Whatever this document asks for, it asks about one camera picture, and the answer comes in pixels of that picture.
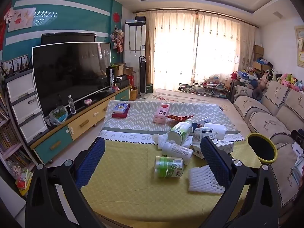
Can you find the white and green drink bottle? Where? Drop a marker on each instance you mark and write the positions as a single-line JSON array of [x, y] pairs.
[[180, 130]]

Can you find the white and blue tube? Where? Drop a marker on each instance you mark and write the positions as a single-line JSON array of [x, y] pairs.
[[199, 123]]

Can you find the flat red box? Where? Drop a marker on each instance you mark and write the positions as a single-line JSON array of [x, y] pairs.
[[120, 115]]

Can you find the red round wall ornament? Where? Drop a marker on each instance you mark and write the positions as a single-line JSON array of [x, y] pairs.
[[116, 16]]

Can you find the tower fan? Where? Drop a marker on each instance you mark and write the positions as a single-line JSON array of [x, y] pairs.
[[142, 76]]

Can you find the beige sofa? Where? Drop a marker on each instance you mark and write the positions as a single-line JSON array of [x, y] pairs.
[[266, 121]]

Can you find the hanging flower decoration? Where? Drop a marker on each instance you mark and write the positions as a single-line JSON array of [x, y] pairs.
[[118, 40]]

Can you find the black shuttlecock tube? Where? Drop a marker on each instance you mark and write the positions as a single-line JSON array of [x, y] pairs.
[[111, 78]]

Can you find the open cardboard boxes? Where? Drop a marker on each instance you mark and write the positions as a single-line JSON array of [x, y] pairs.
[[121, 68]]

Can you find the white drawer unit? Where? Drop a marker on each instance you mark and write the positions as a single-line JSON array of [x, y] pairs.
[[22, 104]]

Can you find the clear water bottle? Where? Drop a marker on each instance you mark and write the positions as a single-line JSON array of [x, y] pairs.
[[72, 106]]

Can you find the large flat television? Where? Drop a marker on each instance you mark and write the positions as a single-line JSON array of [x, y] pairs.
[[71, 76]]

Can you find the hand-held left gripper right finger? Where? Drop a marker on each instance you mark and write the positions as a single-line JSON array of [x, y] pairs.
[[213, 161]]

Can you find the plain white cup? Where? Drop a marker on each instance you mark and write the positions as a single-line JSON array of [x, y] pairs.
[[219, 130]]

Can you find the pink carton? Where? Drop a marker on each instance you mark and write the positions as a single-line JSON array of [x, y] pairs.
[[161, 112]]

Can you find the dark box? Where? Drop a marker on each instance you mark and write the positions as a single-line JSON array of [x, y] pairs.
[[140, 19]]

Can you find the white printed box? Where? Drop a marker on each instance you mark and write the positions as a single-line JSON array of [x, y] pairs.
[[225, 146]]

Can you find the cartoon wall poster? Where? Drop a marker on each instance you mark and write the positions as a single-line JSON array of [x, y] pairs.
[[21, 19]]

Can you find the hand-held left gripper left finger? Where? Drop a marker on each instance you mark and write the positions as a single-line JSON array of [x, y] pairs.
[[92, 161]]

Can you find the wicker basket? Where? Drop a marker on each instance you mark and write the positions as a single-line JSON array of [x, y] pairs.
[[133, 94]]

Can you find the loose papers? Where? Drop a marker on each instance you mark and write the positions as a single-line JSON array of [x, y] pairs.
[[299, 166]]

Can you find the black bin with yellow rim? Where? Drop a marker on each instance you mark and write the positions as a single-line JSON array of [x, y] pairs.
[[261, 148]]

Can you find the pile of toy packets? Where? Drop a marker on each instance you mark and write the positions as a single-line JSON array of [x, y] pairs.
[[22, 180]]

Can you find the red container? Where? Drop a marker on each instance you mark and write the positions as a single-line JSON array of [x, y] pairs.
[[130, 80]]

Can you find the yellow and green tablecloth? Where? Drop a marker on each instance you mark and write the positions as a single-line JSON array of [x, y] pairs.
[[133, 182]]

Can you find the curtain rod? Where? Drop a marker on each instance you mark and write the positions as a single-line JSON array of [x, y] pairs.
[[190, 11]]

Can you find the glass table with clutter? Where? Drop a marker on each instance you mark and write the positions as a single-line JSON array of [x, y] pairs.
[[206, 89]]

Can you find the yellow and teal TV cabinet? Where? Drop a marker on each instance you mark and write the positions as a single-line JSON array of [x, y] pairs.
[[80, 125]]

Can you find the bookshelf with books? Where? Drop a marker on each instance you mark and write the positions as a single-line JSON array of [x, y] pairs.
[[9, 142]]

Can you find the pile of plush toys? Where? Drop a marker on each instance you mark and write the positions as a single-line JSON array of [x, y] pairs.
[[287, 79]]

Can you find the framed wall picture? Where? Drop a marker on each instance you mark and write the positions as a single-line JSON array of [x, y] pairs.
[[300, 47]]

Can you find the white printed yogurt cup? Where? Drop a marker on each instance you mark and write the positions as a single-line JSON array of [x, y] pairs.
[[204, 134]]

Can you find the blue and yellow card box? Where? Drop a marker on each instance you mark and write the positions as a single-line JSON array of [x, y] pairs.
[[120, 107]]

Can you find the green and white can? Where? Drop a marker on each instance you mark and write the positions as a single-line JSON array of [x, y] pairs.
[[169, 167]]

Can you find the white foam net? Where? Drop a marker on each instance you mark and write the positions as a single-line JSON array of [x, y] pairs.
[[201, 180]]

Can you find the row of photo frames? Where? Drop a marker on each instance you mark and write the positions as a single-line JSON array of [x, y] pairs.
[[17, 64]]

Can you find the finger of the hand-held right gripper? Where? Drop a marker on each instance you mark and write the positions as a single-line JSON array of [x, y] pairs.
[[298, 137]]

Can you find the stacked cardboard boxes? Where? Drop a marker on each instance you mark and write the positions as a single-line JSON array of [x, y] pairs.
[[258, 57]]

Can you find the small white bottle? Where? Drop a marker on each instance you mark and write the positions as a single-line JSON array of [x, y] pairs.
[[178, 150]]

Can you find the red wall hanging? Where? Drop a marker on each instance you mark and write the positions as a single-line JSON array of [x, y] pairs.
[[2, 35]]

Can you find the cream curtains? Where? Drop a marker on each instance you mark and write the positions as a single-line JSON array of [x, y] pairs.
[[180, 52]]

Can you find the white standing air conditioner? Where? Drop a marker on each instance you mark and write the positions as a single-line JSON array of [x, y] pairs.
[[134, 40]]

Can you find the small pink toy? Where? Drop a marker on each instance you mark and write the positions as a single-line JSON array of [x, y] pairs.
[[88, 101]]

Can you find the green box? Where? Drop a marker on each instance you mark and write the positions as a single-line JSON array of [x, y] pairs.
[[149, 87]]

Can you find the plastic bag with greens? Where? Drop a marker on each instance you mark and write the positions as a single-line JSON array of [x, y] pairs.
[[58, 115]]

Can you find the red wrapper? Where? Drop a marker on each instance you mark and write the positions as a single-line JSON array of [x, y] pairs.
[[178, 118]]

